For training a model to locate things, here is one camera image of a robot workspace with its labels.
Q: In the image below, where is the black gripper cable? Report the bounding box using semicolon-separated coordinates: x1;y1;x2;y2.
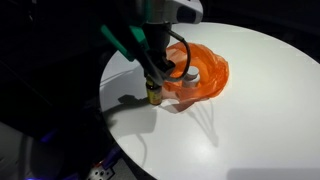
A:
163;29;192;80

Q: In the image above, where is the orange plastic bag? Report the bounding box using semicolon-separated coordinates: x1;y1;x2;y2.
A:
162;43;229;102

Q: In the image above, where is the grey chair back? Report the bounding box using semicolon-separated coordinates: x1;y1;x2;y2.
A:
0;121;66;180

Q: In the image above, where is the purple and orange clamp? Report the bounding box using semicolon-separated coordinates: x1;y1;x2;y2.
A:
95;147;121;169

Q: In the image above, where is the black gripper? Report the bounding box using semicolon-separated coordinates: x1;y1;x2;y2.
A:
143;23;175;86

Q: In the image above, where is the brown bottle with yellow cap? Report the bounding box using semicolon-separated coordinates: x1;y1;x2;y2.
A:
146;79;162;105

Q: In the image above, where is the metal bracket base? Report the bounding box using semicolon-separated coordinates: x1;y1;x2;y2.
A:
86;166;114;180

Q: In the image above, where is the white bottle in bag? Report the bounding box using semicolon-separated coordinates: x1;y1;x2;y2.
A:
182;66;200;88

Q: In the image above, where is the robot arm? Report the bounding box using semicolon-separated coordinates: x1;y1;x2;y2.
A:
133;0;203;86

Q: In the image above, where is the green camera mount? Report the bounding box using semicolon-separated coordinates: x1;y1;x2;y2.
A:
100;24;149;62

